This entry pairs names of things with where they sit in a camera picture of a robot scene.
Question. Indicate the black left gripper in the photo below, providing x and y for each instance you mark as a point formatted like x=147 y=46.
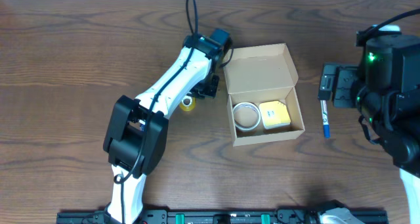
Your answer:
x=207 y=89

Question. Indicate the large white tape roll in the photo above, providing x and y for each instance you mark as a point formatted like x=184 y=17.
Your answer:
x=246 y=116

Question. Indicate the cardboard box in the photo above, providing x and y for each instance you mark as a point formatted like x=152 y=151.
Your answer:
x=262 y=74

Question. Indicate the blue white marker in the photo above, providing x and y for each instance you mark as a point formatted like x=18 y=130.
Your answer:
x=325 y=119

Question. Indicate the small yellow tape roll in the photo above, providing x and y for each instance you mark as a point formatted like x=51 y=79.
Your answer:
x=188 y=103

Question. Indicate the yellow sticky note pad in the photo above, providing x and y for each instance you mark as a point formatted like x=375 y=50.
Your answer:
x=274 y=114

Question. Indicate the black mounting rail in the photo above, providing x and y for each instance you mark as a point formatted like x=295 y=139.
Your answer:
x=327 y=212

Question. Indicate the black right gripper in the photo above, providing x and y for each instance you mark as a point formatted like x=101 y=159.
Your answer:
x=328 y=83

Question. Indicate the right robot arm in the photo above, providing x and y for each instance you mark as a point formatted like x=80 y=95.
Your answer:
x=384 y=89

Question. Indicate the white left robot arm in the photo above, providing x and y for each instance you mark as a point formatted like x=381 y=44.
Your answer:
x=137 y=132

